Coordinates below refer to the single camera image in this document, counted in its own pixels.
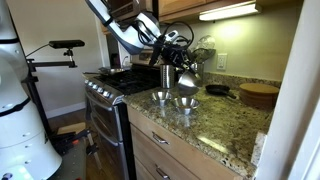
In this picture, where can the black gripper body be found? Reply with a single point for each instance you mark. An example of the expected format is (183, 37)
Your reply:
(170, 55)

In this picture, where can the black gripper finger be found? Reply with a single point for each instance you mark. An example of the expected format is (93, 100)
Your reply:
(187, 68)
(195, 63)

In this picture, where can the small stainless steel bowl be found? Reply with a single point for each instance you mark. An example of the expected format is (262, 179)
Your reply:
(188, 85)
(185, 106)
(161, 97)

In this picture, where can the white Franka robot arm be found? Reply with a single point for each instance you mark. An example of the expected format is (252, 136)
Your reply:
(20, 133)

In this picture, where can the perforated steel utensil holder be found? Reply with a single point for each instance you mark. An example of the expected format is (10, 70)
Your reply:
(167, 78)
(201, 71)

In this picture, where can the black cast iron skillet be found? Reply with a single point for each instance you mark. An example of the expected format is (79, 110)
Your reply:
(216, 90)

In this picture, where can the wooden upper cabinet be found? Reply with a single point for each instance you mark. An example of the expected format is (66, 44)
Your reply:
(186, 5)

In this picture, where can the steel frying pan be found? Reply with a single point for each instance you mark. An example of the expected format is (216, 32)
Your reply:
(111, 71)

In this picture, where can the under-cabinet light fixture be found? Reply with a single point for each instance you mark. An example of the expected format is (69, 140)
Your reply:
(230, 11)

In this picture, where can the steel range hood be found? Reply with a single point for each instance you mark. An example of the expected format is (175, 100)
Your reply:
(125, 8)

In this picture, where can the round wooden board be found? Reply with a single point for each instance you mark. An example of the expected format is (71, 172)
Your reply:
(259, 88)
(258, 101)

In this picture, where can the silver stove knob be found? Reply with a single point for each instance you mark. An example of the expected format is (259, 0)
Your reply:
(87, 83)
(99, 90)
(106, 94)
(93, 86)

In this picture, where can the kitchen base cabinet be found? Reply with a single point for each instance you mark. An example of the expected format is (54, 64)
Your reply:
(186, 156)

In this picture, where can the steel gas stove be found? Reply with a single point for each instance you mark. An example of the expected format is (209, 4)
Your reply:
(110, 133)

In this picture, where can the flat pale board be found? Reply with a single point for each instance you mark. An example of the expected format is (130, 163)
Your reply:
(73, 128)

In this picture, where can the black bar clamp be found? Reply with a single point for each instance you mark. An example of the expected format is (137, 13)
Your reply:
(91, 148)

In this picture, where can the black tool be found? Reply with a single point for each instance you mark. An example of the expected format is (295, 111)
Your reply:
(63, 143)

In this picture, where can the robot cart platform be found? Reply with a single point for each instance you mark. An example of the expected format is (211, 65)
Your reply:
(71, 163)

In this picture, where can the wrist mounted camera box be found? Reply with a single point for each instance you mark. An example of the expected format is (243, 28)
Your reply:
(171, 34)

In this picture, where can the white wall outlet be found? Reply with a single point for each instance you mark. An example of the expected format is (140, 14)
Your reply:
(222, 61)

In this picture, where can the black stereo camera bar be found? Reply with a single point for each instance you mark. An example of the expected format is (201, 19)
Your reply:
(66, 44)

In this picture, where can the white door frame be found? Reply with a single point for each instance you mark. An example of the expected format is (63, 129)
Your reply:
(293, 100)

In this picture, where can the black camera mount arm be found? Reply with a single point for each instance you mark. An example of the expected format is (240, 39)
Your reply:
(53, 63)

